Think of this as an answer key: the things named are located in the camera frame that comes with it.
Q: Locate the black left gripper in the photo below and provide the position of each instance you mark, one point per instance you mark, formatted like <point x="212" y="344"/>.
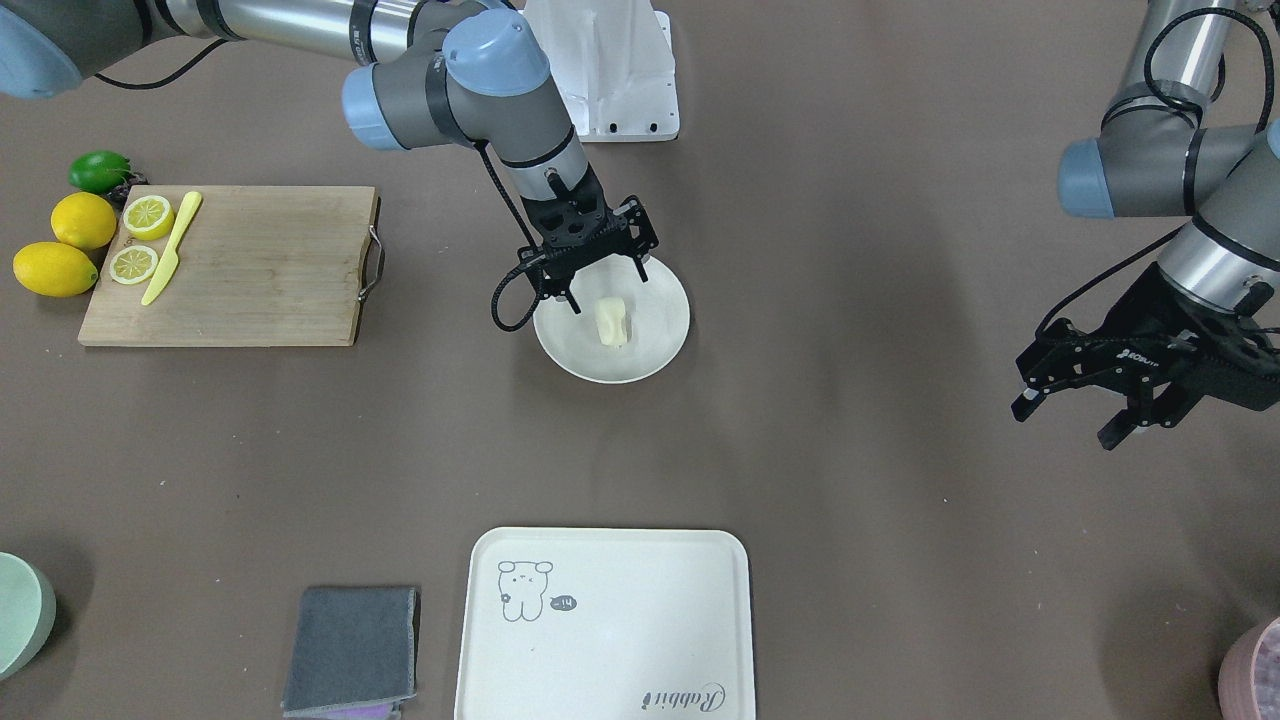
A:
<point x="1150" y="322"/>

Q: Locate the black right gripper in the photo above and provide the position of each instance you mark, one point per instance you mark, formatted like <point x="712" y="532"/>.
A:
<point x="637" y="231"/>

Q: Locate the beige round plate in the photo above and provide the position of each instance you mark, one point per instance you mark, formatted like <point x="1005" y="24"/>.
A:
<point x="656" y="319"/>

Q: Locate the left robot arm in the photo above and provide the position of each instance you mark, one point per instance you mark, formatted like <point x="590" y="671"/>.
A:
<point x="1153" y="156"/>

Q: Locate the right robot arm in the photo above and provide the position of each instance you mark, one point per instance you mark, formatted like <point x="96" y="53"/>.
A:
<point x="480" y="74"/>

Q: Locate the white rabbit tray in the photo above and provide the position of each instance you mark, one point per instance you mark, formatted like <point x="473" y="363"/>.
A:
<point x="597" y="623"/>

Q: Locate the yellow plastic knife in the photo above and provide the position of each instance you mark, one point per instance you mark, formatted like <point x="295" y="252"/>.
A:
<point x="169" y="260"/>

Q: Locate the grey folded cloth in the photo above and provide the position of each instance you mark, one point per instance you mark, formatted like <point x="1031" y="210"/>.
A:
<point x="353" y="645"/>

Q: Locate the lemon half upper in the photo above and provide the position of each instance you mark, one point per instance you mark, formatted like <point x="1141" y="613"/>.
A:
<point x="149" y="217"/>

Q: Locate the lemon half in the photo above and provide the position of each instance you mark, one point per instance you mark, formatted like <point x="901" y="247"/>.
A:
<point x="149" y="217"/>
<point x="134" y="264"/>

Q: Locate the lemon half lower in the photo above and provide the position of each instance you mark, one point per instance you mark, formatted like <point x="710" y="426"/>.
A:
<point x="134" y="264"/>

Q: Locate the purple cloth under grey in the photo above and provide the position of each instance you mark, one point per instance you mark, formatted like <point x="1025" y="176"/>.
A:
<point x="390" y="709"/>

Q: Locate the dark grapes bunch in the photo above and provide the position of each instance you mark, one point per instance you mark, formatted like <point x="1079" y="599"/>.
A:
<point x="118" y="196"/>

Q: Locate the green lime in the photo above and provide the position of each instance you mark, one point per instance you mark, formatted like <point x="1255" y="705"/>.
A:
<point x="99" y="172"/>

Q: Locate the whole yellow lemon upper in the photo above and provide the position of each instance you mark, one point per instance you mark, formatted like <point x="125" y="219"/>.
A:
<point x="83" y="220"/>

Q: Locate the whole yellow lemon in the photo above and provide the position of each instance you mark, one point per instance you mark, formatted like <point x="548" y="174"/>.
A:
<point x="83" y="220"/>
<point x="54" y="269"/>

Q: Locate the whole yellow lemon lower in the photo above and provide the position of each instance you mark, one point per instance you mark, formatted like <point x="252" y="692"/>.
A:
<point x="54" y="269"/>

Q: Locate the green ceramic bowl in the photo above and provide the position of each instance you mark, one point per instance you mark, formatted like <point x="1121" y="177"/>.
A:
<point x="28" y="610"/>

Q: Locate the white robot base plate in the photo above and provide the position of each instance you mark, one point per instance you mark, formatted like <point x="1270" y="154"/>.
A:
<point x="614" y="66"/>

